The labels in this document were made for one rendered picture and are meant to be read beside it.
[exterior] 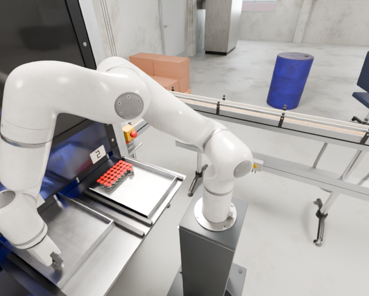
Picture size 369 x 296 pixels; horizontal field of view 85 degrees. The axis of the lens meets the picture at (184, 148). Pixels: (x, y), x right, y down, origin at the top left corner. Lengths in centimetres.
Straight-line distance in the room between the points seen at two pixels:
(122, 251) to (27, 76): 66
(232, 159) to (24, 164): 50
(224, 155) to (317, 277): 151
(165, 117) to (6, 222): 46
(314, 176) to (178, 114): 147
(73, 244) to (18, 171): 49
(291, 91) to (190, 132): 343
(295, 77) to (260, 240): 268
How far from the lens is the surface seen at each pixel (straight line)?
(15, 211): 66
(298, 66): 378
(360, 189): 193
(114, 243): 91
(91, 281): 88
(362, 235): 238
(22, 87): 47
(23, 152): 53
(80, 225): 101
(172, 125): 51
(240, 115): 160
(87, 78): 41
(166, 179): 107
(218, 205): 83
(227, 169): 62
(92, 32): 101
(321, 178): 186
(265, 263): 188
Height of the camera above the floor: 164
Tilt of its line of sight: 37 degrees down
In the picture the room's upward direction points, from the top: 2 degrees counter-clockwise
